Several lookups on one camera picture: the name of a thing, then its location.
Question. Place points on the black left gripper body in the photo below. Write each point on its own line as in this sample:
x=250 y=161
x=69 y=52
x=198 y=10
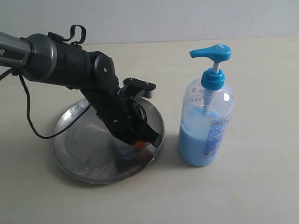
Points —
x=132 y=125

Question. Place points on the blue soap pump bottle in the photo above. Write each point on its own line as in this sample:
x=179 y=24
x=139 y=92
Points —
x=208 y=104

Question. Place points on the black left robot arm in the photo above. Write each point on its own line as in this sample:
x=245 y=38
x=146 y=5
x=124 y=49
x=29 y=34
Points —
x=52 y=59

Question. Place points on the blue soap blob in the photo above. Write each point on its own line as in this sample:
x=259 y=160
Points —
x=127 y=152

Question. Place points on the round stainless steel plate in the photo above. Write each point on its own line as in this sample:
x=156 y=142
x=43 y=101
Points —
x=88 y=152

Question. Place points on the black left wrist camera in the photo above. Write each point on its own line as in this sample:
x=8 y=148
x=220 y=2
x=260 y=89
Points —
x=135 y=88

